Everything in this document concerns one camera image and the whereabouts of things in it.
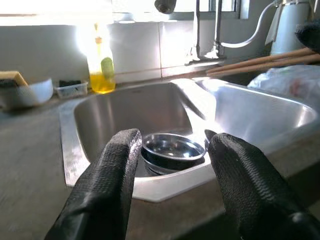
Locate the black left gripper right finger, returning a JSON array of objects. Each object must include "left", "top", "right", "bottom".
[{"left": 204, "top": 129, "right": 320, "bottom": 240}]

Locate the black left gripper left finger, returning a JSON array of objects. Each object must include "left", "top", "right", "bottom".
[{"left": 44, "top": 128, "right": 143, "bottom": 240}]

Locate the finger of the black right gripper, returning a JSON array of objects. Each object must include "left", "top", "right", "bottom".
[{"left": 294, "top": 22, "right": 320, "bottom": 55}]

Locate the light wooden chopstick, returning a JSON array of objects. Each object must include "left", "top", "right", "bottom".
[
  {"left": 206, "top": 53, "right": 320, "bottom": 77},
  {"left": 206, "top": 47, "right": 316, "bottom": 75}
]

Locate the white cylindrical container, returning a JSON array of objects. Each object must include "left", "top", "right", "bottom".
[{"left": 264, "top": 0, "right": 312, "bottom": 56}]

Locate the translucent plastic bag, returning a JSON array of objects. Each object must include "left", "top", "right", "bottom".
[{"left": 246, "top": 65, "right": 320, "bottom": 101}]

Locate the steel bowl under rimmed bowl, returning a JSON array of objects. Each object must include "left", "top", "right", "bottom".
[{"left": 139, "top": 149, "right": 208, "bottom": 176}]

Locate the shiny steel rimmed bowl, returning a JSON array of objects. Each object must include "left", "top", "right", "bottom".
[{"left": 141, "top": 133, "right": 207, "bottom": 171}]

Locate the stainless steel double sink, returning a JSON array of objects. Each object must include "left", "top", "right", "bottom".
[{"left": 58, "top": 78, "right": 320, "bottom": 203}]

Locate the grey vertical metal pipe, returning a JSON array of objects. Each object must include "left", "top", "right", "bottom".
[
  {"left": 215, "top": 0, "right": 225, "bottom": 57},
  {"left": 195, "top": 0, "right": 202, "bottom": 60}
]

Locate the clear plastic container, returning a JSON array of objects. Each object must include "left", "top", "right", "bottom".
[{"left": 53, "top": 79, "right": 89, "bottom": 99}]

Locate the yellow dish soap bottle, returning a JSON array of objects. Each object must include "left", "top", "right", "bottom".
[{"left": 87, "top": 22, "right": 117, "bottom": 95}]

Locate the dark scouring pad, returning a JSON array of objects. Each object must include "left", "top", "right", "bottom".
[{"left": 59, "top": 79, "right": 83, "bottom": 88}]

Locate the white round bowl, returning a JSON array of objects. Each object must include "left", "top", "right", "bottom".
[{"left": 0, "top": 77, "right": 55, "bottom": 108}]

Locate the dark metal faucet spout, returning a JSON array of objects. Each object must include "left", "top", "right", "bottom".
[{"left": 154, "top": 0, "right": 178, "bottom": 15}]

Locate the white flexible hose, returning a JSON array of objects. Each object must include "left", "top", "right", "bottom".
[{"left": 219, "top": 1, "right": 281, "bottom": 49}]

